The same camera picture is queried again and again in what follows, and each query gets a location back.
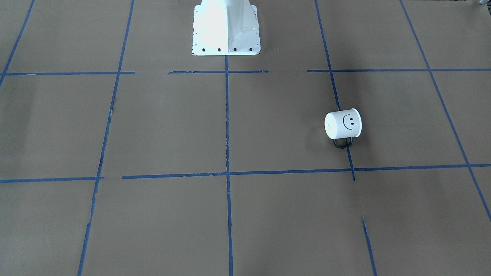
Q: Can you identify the white smiley mug black handle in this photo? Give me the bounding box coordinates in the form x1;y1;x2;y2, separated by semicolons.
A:
324;108;362;149

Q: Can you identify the white pedestal column base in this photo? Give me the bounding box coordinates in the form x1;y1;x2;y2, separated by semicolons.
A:
192;0;261;56

